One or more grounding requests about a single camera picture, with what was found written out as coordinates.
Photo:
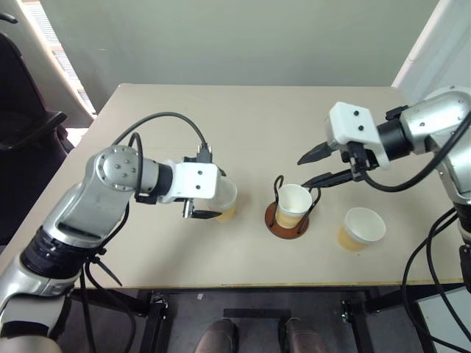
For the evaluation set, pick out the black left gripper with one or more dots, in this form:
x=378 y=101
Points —
x=188 y=209

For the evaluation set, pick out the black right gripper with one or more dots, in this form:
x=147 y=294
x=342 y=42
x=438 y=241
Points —
x=358 y=158

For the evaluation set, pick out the white paper cup tan base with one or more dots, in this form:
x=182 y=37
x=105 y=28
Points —
x=228 y=202
x=294 y=200
x=362 y=226

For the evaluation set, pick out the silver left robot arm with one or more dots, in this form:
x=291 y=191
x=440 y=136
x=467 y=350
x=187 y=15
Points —
x=95 y=198

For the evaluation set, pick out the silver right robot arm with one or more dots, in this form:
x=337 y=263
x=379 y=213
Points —
x=434 y=114

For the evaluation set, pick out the black zip tie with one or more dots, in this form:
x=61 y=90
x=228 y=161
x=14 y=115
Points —
x=110 y=274

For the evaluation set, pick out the dark rounded shape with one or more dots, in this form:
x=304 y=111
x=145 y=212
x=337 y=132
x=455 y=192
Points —
x=217 y=336
x=303 y=338

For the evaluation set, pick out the white box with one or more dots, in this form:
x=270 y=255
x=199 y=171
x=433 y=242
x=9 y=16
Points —
x=441 y=323

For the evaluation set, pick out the black chair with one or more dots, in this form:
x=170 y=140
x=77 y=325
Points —
x=22 y=110

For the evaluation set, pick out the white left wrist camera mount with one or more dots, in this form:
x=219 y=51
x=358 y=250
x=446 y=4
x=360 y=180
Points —
x=195 y=180

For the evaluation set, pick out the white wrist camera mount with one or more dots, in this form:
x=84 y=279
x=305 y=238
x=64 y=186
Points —
x=195 y=180
x=349 y=121

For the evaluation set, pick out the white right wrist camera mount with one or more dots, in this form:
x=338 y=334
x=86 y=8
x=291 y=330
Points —
x=349 y=121

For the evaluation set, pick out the black metal table frame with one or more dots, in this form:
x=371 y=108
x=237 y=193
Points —
x=154 y=316

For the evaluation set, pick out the white wall panel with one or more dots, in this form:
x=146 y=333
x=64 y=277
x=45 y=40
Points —
x=430 y=48

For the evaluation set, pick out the beige window frame with blind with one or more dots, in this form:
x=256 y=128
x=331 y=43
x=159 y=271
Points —
x=55 y=55

